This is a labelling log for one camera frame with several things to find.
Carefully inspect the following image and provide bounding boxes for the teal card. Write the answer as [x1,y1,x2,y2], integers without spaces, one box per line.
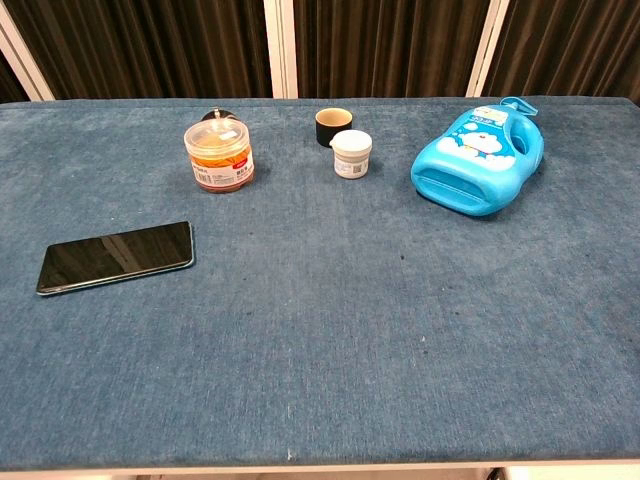
[35,221,196,297]

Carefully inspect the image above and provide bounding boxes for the blue table cloth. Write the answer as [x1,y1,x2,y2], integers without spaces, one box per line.
[0,95,640,471]

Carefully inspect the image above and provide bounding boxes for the small white lidded jar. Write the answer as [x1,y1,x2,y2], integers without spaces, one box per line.
[328,129,374,178]

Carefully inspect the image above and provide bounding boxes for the black cup with beige inside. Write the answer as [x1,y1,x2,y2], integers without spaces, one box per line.
[314,108,355,149]

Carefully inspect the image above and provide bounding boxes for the clear jar of rubber bands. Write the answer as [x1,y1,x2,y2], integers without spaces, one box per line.
[182,118,256,194]

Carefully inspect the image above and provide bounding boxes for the blue cartoon detergent pump bottle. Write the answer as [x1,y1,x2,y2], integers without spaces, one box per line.
[410,96,545,218]

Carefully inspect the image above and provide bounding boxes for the dark pleated curtain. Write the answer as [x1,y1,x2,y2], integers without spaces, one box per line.
[4,0,274,101]
[0,49,29,105]
[293,0,494,99]
[482,0,640,104]

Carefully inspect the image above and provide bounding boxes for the white frame post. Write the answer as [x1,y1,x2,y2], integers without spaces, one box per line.
[0,4,55,102]
[263,0,300,99]
[464,0,511,98]

